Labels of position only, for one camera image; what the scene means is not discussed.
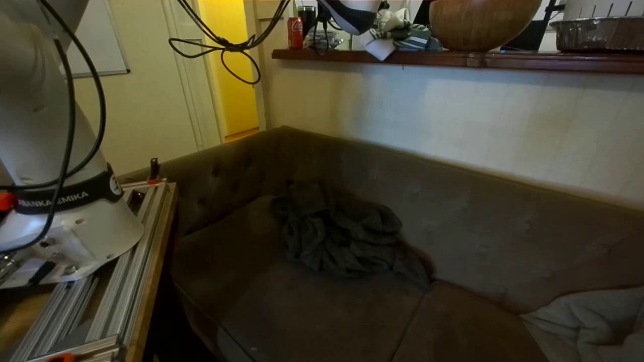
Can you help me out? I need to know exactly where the grey-brown tufted couch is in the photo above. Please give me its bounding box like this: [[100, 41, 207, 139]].
[[119, 125, 644, 362]]

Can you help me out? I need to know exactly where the dark wooden shelf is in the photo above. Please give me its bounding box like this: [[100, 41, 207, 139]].
[[269, 46, 644, 76]]

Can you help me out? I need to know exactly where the dark crumpled cloth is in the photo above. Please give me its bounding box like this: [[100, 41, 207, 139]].
[[269, 176, 437, 292]]

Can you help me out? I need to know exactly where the yellow door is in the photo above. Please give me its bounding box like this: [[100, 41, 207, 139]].
[[193, 0, 266, 142]]

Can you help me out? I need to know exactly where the red can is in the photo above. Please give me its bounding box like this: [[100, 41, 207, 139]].
[[288, 15, 307, 51]]

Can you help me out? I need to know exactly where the black cup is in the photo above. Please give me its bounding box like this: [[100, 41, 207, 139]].
[[298, 3, 320, 36]]

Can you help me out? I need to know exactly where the small black clamp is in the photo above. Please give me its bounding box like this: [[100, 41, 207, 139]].
[[147, 156, 166, 187]]

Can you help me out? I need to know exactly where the white green striped towel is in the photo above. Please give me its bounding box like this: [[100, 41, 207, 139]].
[[361, 3, 444, 62]]

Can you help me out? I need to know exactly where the large wooden bowl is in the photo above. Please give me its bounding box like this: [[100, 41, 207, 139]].
[[428, 0, 543, 53]]

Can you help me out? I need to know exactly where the whiteboard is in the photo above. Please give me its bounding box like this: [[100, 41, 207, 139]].
[[62, 0, 131, 80]]

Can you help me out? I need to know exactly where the light grey blanket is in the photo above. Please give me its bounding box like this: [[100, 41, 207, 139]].
[[519, 284, 644, 362]]

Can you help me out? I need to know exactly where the metal baking pan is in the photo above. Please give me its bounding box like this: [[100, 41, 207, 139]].
[[550, 15, 644, 56]]

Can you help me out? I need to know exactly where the aluminium frame robot table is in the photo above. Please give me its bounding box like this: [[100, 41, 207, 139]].
[[0, 179, 181, 362]]

